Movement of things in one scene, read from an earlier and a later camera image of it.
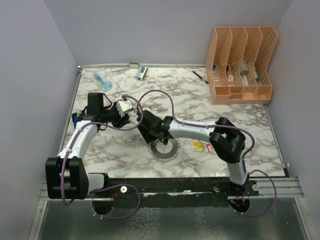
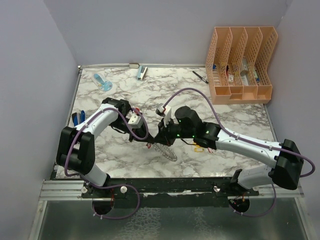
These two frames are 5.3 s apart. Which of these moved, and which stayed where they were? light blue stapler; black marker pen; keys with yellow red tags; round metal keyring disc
Moved: round metal keyring disc
Stayed: light blue stapler; black marker pen; keys with yellow red tags
